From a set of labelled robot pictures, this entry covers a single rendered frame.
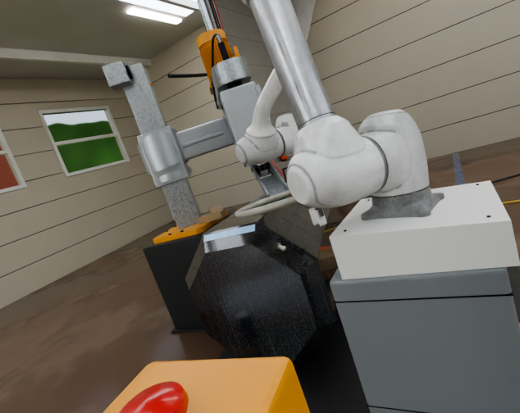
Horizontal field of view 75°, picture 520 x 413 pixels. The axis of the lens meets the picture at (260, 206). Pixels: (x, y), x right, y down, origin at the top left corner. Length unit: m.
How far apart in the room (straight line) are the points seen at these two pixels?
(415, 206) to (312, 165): 0.31
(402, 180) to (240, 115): 1.32
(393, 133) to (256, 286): 1.12
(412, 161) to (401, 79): 5.84
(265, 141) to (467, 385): 0.88
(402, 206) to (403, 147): 0.15
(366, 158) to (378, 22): 6.11
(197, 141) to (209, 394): 2.53
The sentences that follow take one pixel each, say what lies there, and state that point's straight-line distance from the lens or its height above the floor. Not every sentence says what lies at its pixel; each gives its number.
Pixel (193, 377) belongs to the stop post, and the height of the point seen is 1.08.
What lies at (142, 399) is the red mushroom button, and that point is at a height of 1.10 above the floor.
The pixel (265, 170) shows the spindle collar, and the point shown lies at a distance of 2.13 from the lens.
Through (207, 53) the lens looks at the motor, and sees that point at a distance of 2.82.
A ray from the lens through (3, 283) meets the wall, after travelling 7.53.
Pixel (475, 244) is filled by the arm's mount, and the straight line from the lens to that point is 0.86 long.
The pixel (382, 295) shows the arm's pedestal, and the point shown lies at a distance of 0.93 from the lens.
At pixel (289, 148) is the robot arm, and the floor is 1.16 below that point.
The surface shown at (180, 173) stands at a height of 1.20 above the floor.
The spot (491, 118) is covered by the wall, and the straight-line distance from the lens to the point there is 6.80.
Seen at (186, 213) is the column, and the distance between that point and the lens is 2.73.
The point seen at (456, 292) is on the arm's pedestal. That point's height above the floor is 0.75.
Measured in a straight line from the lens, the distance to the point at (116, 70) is 2.75.
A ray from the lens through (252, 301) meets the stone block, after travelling 1.83.
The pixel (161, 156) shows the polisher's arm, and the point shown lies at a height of 1.36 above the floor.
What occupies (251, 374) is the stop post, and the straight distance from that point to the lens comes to 0.22.
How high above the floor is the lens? 1.21
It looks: 10 degrees down
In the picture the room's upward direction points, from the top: 19 degrees counter-clockwise
